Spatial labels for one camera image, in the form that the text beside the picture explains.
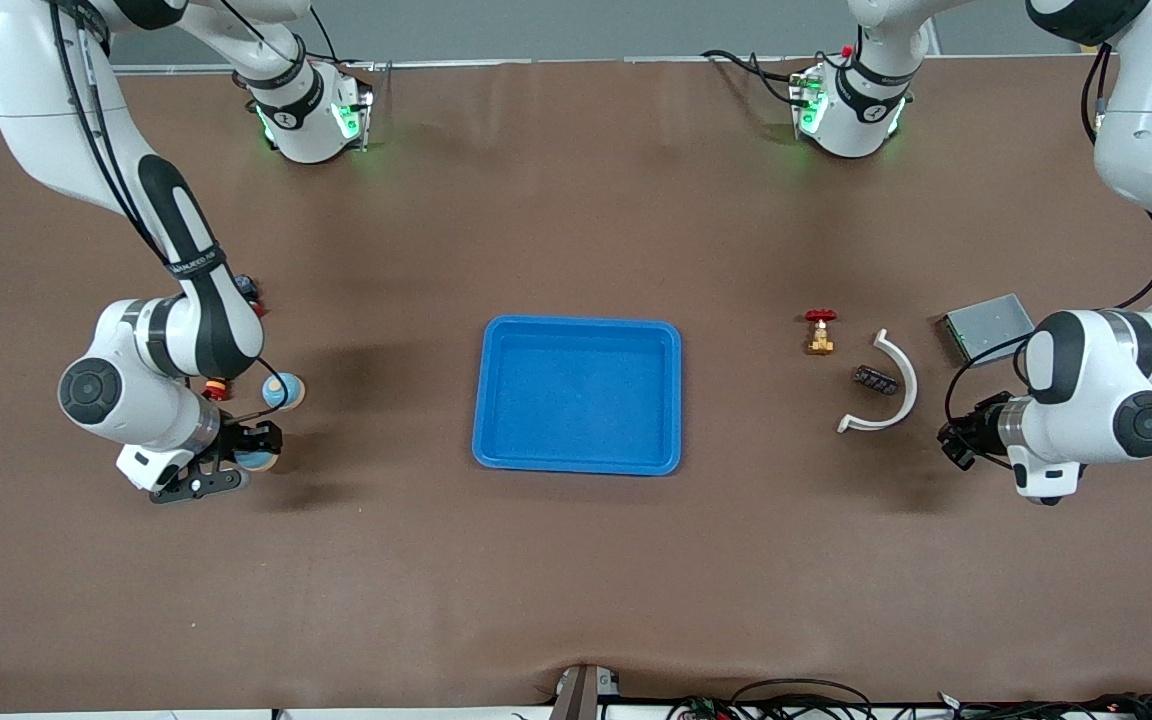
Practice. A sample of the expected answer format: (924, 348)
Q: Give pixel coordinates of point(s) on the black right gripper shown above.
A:
(236, 441)

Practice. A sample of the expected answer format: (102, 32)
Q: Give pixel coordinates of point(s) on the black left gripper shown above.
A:
(979, 428)

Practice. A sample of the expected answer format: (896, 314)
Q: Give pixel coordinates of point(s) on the blue dome call bell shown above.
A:
(283, 392)
(258, 462)

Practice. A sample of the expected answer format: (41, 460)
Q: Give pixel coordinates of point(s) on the black terminal block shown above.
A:
(876, 380)

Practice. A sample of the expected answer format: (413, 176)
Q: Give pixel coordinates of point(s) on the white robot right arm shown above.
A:
(36, 90)

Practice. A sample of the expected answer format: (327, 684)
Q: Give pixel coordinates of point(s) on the red yellow push button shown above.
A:
(216, 390)

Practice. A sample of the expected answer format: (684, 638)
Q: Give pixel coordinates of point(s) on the white curved plastic clip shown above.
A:
(911, 385)

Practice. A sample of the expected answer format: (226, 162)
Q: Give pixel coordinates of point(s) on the grey metal box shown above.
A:
(986, 322)

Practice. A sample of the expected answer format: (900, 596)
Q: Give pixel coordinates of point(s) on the black red emergency stop button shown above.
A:
(250, 288)

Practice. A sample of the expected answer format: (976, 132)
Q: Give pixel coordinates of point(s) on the blue plastic tray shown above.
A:
(586, 400)

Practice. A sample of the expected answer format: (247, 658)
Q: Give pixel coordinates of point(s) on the grey metal mount bracket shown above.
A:
(581, 695)

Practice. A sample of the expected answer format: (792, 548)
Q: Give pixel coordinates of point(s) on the silver table edge rail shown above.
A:
(536, 63)

